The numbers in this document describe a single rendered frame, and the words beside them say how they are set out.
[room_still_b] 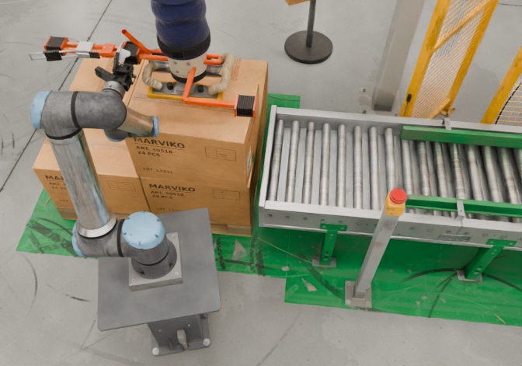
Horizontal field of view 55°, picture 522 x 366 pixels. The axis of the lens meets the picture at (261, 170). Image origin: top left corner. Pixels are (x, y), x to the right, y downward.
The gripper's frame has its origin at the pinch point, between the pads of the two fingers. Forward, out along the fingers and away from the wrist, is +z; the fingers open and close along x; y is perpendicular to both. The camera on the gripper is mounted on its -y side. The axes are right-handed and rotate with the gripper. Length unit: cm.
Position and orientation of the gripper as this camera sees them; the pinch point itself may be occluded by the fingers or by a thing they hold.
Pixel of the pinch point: (124, 55)
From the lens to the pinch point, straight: 234.2
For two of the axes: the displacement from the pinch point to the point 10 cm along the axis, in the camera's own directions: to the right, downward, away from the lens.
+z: 1.4, -8.0, 5.8
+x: 0.0, -5.9, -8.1
